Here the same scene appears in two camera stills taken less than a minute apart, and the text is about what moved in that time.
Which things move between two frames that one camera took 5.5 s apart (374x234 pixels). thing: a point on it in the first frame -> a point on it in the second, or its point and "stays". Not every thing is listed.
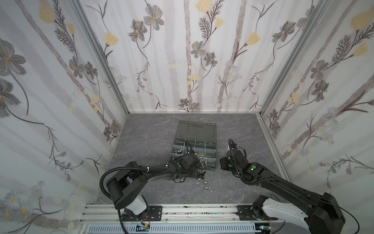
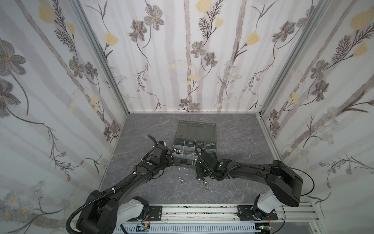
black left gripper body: (194, 165) -> (168, 153)
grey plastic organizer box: (199, 138) stays
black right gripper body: (227, 163) -> (201, 156)
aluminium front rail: (105, 214) stays
